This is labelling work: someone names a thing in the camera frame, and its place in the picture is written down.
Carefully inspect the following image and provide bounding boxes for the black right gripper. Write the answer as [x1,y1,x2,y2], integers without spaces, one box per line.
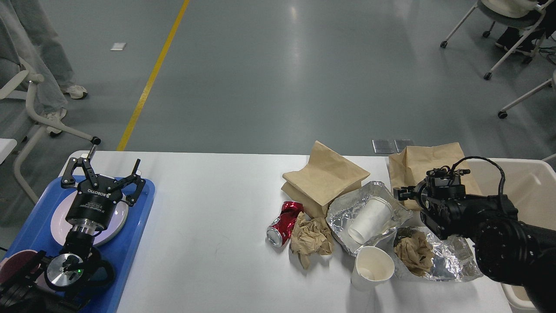
[393,168,518,240]

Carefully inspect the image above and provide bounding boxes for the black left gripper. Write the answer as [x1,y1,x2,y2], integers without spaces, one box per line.
[60,144,146,232]

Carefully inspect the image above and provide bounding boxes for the pink plate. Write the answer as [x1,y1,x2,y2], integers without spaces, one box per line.
[50,191,129,246]

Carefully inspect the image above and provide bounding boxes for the pink mug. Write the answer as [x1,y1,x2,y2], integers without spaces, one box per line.
[0,250,48,294]

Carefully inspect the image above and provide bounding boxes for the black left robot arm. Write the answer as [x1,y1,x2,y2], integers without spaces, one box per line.
[1,145,153,313]

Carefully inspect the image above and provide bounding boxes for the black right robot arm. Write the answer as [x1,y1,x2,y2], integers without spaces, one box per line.
[393,166,556,313]

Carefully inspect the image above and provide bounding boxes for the white paper cup lying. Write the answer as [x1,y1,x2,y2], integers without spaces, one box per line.
[347,196,392,244]

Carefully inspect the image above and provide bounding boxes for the green plate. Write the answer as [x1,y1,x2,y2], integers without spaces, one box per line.
[93,220,126,247]

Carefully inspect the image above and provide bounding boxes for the crumpled brown paper on foil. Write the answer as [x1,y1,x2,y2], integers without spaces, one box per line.
[394,231,434,276]

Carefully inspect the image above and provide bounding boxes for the metal floor socket plates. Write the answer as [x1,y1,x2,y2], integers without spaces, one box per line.
[371,139,415,154]

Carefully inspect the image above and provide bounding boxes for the aluminium foil sheet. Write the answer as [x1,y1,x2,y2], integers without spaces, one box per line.
[326,181,413,256]
[386,226,483,283]

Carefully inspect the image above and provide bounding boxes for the folded brown paper bag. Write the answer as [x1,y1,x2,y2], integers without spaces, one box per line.
[281,141,370,218]

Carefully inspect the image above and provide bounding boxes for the blue plastic tray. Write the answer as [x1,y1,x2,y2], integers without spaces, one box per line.
[5,177,155,313]

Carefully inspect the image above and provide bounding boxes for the white paper cup upright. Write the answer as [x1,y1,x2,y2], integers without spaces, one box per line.
[350,246,395,292]

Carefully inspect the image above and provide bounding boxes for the aluminium foil sheet lower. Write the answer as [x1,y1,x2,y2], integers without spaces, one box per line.
[386,226,483,283]

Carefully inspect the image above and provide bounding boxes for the dark blue mug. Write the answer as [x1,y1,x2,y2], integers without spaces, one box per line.
[81,260,115,298]

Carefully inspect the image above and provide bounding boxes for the white side table corner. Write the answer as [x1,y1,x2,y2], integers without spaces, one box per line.
[0,138,18,165]

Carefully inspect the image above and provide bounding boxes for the grey office chair left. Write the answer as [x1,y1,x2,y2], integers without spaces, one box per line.
[0,9,102,205]

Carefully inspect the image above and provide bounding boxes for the beige plastic bin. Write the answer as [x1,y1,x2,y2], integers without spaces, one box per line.
[460,158,556,311]

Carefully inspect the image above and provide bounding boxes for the crushed red soda can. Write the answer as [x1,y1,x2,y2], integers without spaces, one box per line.
[266,201,304,248]

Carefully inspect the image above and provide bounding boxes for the person in grey trousers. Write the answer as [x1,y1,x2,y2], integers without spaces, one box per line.
[1,0,88,122]

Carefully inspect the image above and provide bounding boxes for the white chair base far right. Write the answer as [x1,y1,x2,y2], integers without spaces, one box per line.
[497,70,556,120]

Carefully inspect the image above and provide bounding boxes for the person in black seated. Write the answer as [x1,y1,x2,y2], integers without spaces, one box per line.
[495,0,556,59]

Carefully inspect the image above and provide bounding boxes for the white chair right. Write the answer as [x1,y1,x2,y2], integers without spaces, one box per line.
[440,0,555,80]

